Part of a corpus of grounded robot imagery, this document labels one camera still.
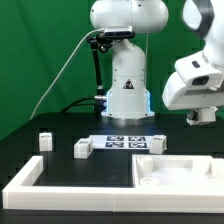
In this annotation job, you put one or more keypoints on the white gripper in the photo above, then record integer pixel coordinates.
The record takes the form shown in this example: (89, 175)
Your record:
(202, 92)

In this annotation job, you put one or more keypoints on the white square tabletop part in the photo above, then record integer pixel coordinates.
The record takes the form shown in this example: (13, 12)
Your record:
(177, 171)

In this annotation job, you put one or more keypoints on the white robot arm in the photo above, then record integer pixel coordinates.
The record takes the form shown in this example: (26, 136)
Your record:
(128, 101)

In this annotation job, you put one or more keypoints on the white sheet with fiducial markers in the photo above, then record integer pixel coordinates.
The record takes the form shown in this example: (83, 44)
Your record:
(120, 142)

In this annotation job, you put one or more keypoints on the white U-shaped boundary fence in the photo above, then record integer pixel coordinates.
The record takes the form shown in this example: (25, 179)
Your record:
(22, 193)

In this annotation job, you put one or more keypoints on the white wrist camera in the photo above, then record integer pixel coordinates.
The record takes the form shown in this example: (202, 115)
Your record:
(196, 71)

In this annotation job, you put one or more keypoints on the grey camera on black mount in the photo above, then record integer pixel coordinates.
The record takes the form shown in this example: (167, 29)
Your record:
(102, 42)

